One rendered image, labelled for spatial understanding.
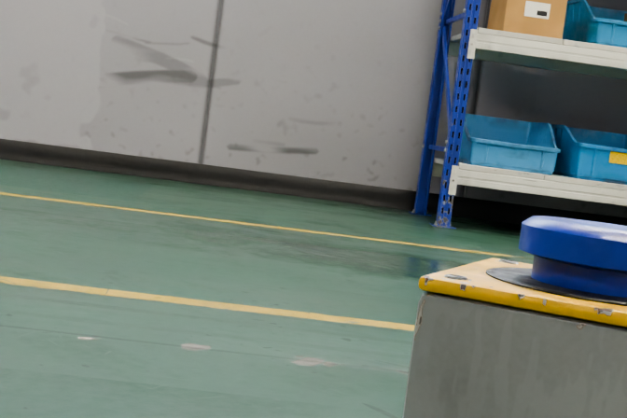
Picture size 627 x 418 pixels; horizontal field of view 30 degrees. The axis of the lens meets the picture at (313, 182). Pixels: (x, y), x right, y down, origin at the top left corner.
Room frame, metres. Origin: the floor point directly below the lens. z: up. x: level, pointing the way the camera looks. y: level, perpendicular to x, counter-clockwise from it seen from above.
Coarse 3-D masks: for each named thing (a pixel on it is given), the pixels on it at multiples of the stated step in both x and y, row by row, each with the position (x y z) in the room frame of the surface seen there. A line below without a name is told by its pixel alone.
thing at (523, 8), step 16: (496, 0) 4.83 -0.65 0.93; (512, 0) 4.65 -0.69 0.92; (528, 0) 4.66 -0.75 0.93; (544, 0) 4.66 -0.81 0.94; (560, 0) 4.67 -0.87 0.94; (496, 16) 4.79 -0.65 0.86; (512, 16) 4.65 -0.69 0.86; (528, 16) 4.66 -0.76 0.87; (544, 16) 4.66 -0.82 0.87; (560, 16) 4.67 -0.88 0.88; (512, 32) 4.65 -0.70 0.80; (528, 32) 4.66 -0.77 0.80; (544, 32) 4.66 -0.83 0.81; (560, 32) 4.67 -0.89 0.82
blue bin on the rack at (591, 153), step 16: (560, 128) 4.90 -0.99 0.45; (576, 128) 5.12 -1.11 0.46; (560, 144) 4.90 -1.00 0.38; (576, 144) 4.67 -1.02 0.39; (592, 144) 5.13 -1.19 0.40; (608, 144) 5.13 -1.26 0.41; (624, 144) 5.14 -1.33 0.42; (560, 160) 4.88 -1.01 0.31; (576, 160) 4.67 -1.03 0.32; (592, 160) 4.64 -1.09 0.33; (608, 160) 4.65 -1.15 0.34; (624, 160) 4.65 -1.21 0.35; (576, 176) 4.67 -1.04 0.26; (592, 176) 4.65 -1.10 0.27; (608, 176) 4.65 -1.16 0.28; (624, 176) 4.66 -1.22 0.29
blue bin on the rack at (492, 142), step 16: (464, 128) 4.76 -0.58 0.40; (480, 128) 5.11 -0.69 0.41; (496, 128) 5.12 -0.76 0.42; (512, 128) 5.13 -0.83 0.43; (528, 128) 5.13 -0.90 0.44; (544, 128) 4.91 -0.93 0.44; (464, 144) 4.77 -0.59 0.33; (480, 144) 4.63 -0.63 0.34; (496, 144) 4.63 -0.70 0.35; (512, 144) 4.63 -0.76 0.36; (528, 144) 5.10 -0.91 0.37; (544, 144) 4.87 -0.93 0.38; (464, 160) 4.77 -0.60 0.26; (480, 160) 4.64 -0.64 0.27; (496, 160) 4.64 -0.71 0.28; (512, 160) 4.65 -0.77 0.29; (528, 160) 4.65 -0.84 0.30; (544, 160) 4.66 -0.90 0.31
